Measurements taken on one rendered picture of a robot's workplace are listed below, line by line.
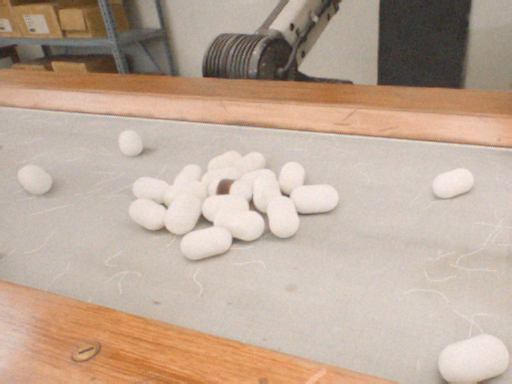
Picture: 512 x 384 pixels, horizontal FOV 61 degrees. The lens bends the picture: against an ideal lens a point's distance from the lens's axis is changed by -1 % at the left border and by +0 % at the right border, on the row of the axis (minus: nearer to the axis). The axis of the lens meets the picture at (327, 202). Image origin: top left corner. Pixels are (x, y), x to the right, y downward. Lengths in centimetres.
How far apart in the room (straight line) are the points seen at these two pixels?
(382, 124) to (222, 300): 27
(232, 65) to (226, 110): 25
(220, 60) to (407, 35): 166
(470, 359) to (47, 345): 19
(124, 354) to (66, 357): 3
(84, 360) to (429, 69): 224
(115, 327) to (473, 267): 20
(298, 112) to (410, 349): 33
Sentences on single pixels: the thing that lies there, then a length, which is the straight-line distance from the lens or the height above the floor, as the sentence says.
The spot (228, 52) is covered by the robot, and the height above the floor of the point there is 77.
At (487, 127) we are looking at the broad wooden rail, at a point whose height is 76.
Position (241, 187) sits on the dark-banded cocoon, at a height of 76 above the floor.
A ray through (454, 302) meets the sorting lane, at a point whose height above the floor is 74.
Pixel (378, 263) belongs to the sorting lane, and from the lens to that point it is 27.
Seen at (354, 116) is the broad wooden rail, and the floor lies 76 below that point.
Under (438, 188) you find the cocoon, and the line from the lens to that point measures 34.
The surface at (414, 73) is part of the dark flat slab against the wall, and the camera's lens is 238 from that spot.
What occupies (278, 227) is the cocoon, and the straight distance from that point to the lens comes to 29.
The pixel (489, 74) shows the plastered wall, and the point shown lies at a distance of 238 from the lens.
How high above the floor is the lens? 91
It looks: 30 degrees down
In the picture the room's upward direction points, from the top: 3 degrees counter-clockwise
